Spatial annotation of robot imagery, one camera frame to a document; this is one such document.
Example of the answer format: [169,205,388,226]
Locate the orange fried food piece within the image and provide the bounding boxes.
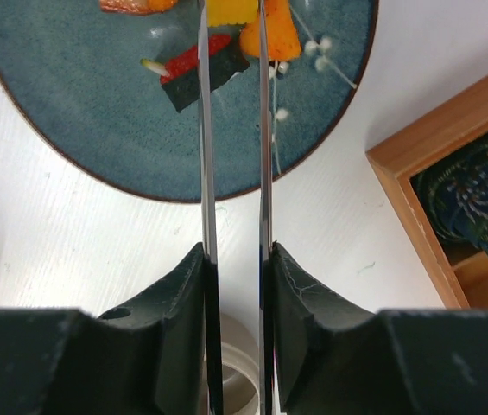
[239,0,301,61]

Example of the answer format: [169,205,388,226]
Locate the blue rolled napkin left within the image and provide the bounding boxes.
[410,132,488,255]

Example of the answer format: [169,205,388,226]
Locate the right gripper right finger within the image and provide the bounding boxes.
[272,244,488,414]

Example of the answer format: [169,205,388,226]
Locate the yellow food cube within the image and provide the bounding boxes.
[206,0,258,27]

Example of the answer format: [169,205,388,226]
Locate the blue ceramic food plate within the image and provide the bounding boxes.
[0,1,378,203]

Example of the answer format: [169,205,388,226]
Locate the bacon piece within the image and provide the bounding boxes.
[99,0,178,16]

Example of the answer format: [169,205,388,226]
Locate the beige lunch box bowl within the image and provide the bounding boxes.
[220,314,260,415]

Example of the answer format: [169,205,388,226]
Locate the metal tongs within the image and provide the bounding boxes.
[197,1,275,414]

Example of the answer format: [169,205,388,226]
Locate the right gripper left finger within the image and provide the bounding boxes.
[0,245,204,414]

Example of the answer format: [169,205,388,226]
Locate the red black sushi piece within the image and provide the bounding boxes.
[140,34,250,112]

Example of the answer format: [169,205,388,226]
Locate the wooden compartment tray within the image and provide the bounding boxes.
[367,75,488,308]

